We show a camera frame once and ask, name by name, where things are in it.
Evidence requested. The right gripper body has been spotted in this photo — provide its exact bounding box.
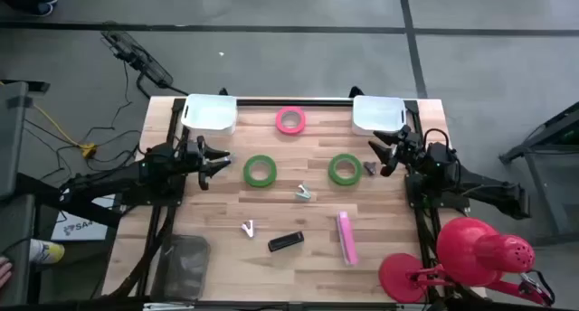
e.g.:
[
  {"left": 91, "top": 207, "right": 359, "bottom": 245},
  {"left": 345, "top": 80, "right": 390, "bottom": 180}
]
[{"left": 382, "top": 124, "right": 429, "bottom": 177}]

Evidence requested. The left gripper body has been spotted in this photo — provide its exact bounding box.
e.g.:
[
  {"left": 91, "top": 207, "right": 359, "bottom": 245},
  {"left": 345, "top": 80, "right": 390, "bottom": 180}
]
[{"left": 180, "top": 136, "right": 212, "bottom": 191}]

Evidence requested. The green tape roll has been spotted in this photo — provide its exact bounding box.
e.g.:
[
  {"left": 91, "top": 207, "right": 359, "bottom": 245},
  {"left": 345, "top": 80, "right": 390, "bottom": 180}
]
[
  {"left": 242, "top": 154, "right": 279, "bottom": 189},
  {"left": 327, "top": 153, "right": 364, "bottom": 187}
]

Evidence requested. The pink tape roll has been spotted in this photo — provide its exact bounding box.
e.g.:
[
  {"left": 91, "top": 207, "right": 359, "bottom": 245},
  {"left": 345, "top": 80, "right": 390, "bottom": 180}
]
[{"left": 274, "top": 106, "right": 308, "bottom": 136}]

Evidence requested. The pink stapler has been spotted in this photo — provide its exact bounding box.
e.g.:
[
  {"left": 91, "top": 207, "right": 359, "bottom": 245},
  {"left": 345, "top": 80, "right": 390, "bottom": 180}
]
[{"left": 336, "top": 211, "right": 360, "bottom": 267}]

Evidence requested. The black stapler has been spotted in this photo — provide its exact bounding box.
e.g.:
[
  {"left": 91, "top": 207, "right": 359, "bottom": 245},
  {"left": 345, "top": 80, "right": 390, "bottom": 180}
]
[{"left": 267, "top": 231, "right": 306, "bottom": 253}]

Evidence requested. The white plastic bin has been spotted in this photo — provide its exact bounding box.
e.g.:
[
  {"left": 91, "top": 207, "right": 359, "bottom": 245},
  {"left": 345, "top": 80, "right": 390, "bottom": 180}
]
[
  {"left": 179, "top": 92, "right": 239, "bottom": 137},
  {"left": 351, "top": 94, "right": 407, "bottom": 137}
]

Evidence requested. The grey translucent plastic bag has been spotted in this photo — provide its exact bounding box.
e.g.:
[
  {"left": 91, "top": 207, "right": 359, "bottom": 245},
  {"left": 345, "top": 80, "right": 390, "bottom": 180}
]
[{"left": 149, "top": 233, "right": 213, "bottom": 302}]

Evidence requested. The red desk lamp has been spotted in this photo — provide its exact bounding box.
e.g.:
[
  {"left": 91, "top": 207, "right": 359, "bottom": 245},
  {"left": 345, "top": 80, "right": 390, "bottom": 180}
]
[{"left": 377, "top": 216, "right": 556, "bottom": 308}]

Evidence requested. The black power strip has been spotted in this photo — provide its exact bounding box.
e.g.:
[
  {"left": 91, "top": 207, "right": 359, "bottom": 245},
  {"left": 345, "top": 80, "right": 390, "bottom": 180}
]
[{"left": 100, "top": 29, "right": 176, "bottom": 90}]

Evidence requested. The black metal stand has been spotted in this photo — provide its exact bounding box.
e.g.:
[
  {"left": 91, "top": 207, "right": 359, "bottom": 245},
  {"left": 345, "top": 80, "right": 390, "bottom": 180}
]
[{"left": 498, "top": 101, "right": 579, "bottom": 247}]

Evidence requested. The white printed sign board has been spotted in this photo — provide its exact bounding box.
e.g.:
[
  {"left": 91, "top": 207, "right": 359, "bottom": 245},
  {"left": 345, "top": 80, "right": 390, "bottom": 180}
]
[{"left": 50, "top": 209, "right": 110, "bottom": 243}]

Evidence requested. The person's white yellow shoe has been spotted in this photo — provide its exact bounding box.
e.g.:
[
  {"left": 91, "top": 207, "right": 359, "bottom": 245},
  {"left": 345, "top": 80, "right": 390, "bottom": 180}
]
[{"left": 29, "top": 238, "right": 66, "bottom": 265}]

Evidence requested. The grey equipment cart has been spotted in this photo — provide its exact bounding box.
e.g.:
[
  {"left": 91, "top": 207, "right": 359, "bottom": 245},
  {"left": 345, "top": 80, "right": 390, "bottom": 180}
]
[{"left": 0, "top": 80, "right": 51, "bottom": 306}]

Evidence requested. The person's dark shoe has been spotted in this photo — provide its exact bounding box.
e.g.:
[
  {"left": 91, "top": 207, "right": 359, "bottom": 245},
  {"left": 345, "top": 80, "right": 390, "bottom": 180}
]
[{"left": 24, "top": 0, "right": 59, "bottom": 18}]

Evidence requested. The person's hand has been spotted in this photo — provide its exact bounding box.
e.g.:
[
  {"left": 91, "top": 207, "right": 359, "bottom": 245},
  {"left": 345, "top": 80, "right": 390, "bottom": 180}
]
[{"left": 0, "top": 255, "right": 14, "bottom": 290}]

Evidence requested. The thick black floor cable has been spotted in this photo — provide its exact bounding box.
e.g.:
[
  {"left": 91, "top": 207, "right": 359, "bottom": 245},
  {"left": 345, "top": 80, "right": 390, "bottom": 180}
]
[{"left": 135, "top": 71, "right": 190, "bottom": 99}]

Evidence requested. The black table frame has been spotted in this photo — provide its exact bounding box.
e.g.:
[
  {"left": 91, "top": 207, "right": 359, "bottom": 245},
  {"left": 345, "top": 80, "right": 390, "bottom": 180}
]
[{"left": 101, "top": 96, "right": 488, "bottom": 311}]

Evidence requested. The thin black floor cable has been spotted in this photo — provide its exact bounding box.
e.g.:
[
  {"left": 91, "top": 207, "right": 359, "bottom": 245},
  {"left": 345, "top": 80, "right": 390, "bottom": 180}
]
[{"left": 22, "top": 60, "right": 146, "bottom": 176}]

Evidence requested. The yellow cable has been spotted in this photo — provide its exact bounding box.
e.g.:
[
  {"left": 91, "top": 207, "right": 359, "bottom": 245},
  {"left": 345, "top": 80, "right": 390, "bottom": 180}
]
[{"left": 0, "top": 80, "right": 99, "bottom": 159}]

